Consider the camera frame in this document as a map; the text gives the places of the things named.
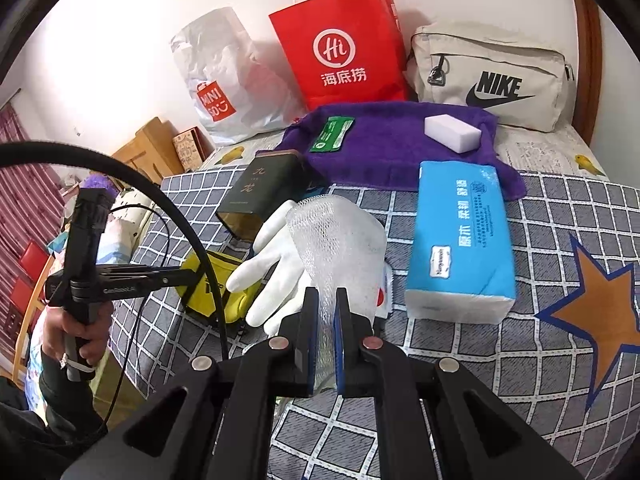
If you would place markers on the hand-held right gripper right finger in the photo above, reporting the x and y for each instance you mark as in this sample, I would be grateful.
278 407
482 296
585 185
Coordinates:
341 350

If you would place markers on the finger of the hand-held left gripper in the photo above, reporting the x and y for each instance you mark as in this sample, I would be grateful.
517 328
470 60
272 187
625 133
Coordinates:
150 271
150 282

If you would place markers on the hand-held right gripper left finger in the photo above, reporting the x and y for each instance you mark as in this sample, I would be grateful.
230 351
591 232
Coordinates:
312 350

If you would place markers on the fruit print small packet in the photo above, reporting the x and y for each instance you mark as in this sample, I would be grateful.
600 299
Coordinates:
384 295

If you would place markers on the white glove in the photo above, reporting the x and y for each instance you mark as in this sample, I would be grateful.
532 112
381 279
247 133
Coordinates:
280 270

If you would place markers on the yellow black striped sock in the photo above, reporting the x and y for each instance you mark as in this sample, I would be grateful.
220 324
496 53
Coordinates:
235 300

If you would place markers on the clear bubble wrap bag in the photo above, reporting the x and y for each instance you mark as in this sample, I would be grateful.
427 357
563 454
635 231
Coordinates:
340 245

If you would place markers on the dark green tea tin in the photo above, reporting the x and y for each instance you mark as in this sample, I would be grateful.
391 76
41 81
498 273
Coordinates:
260 190

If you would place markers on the person's left forearm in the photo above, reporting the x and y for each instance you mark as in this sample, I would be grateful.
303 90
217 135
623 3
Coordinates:
65 400

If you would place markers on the person's left hand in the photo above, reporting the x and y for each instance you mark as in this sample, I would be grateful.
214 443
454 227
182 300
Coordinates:
52 330

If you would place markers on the red chair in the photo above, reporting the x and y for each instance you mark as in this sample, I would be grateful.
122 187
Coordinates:
32 270

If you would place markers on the red striped curtain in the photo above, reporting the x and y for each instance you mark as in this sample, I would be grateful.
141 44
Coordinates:
20 185

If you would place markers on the patterned gift box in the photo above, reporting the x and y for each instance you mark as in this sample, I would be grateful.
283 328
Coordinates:
192 150

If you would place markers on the blue tissue pack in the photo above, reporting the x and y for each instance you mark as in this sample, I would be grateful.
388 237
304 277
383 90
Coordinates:
460 240

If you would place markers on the purple cloth-lined tray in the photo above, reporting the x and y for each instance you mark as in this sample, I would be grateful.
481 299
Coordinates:
390 145

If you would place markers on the white plastic shopping bag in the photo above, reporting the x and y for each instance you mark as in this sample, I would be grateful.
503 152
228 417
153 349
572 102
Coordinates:
235 75

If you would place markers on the grey checked blanket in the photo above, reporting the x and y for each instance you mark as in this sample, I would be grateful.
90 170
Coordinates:
540 240

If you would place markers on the white sponge block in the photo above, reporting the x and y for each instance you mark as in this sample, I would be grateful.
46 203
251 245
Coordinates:
450 132

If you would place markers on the fruit print bedsheet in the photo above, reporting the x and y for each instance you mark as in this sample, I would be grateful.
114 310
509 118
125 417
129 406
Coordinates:
540 147

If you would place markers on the red paper bag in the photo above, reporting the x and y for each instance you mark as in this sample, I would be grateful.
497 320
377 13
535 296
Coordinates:
340 40

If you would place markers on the beige sling bag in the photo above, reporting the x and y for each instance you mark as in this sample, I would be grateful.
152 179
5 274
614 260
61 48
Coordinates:
490 70

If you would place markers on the wooden bed headboard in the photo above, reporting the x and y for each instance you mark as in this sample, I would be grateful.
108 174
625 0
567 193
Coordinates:
587 60

